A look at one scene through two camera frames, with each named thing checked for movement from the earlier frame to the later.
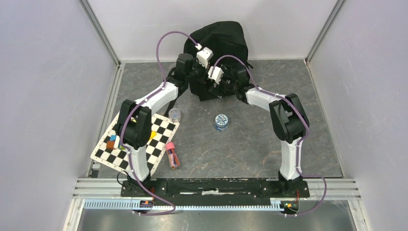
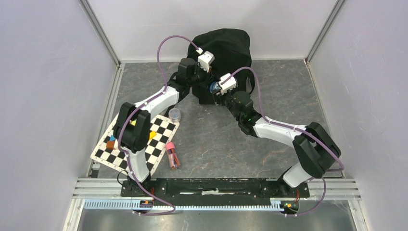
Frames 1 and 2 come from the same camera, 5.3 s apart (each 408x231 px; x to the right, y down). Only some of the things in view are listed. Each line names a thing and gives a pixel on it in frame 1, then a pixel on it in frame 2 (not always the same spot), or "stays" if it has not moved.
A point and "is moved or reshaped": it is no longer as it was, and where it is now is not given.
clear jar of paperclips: (174, 115) stays
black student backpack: (222, 44) is moved or reshaped
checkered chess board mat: (165, 130) stays
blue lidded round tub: (221, 122) is moved or reshaped
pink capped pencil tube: (173, 157) stays
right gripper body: (224, 84) to (226, 98)
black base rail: (201, 192) stays
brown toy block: (110, 145) stays
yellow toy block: (153, 134) stays
